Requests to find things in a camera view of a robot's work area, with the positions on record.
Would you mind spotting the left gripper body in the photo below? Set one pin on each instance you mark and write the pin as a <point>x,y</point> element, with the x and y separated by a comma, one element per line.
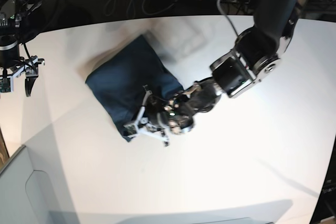
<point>147,120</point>

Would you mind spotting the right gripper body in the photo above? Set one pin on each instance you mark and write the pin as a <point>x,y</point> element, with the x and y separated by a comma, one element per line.
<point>22,67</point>

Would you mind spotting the dark blue T-shirt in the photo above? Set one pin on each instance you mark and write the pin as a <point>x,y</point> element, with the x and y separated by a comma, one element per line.
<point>118,84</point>

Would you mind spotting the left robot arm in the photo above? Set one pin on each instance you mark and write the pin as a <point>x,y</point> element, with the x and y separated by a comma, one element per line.
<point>256,53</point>

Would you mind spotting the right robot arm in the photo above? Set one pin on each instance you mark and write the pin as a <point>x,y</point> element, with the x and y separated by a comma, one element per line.
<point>17,29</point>

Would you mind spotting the grey plastic tray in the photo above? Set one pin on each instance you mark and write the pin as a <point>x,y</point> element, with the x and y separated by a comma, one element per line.
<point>27,194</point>

